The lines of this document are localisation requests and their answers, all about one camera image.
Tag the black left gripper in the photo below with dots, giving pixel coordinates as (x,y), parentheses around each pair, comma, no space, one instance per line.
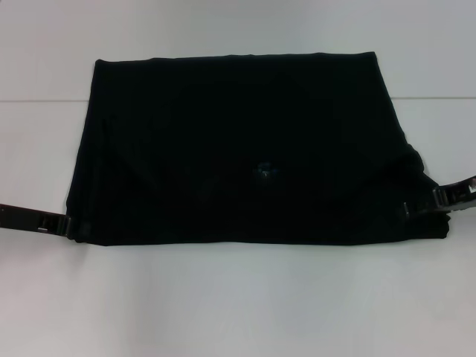
(26,219)

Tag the black t-shirt with FREE print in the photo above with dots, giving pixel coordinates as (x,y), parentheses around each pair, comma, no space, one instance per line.
(253,156)

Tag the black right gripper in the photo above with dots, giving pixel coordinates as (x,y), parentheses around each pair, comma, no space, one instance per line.
(461,193)

